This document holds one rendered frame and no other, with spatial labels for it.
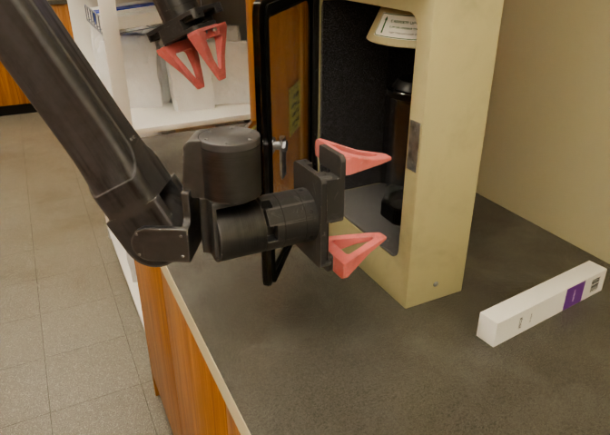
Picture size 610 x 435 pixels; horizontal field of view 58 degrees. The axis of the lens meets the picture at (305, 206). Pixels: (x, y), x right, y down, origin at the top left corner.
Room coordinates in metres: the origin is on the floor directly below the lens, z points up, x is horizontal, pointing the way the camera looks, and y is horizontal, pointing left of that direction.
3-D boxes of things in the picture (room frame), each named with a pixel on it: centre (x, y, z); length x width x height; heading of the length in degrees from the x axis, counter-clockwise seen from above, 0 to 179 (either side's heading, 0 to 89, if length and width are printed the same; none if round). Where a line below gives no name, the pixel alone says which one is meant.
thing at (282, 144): (0.71, 0.03, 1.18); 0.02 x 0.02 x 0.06; 78
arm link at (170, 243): (0.49, 0.10, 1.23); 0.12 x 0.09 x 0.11; 86
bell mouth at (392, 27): (0.87, -0.18, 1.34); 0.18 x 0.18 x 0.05
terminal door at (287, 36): (0.82, 0.03, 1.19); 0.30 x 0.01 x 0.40; 168
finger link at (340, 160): (0.55, -0.05, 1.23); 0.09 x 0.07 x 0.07; 116
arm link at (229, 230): (0.49, 0.07, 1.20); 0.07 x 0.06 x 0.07; 116
